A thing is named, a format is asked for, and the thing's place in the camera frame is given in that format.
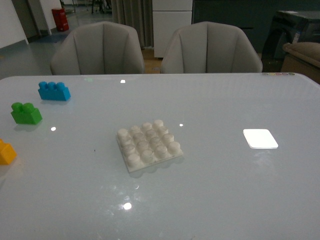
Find blue toy block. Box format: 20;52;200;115
38;81;71;101

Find green toy block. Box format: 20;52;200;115
11;102;43;125

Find yellow toy block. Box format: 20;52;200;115
0;139;17;166

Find right grey chair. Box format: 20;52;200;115
160;21;263;74

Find grey chair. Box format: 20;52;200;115
50;21;145;75
160;21;263;74

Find left grey chair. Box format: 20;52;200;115
50;21;145;75

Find white drawer cabinet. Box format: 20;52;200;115
152;0;193;58

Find grey curtain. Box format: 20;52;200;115
111;0;154;49

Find coloured dots sticker strip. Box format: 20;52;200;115
262;72;296;76

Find red bin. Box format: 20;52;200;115
51;8;69;32

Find white studded base plate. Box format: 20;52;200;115
116;119;183;173

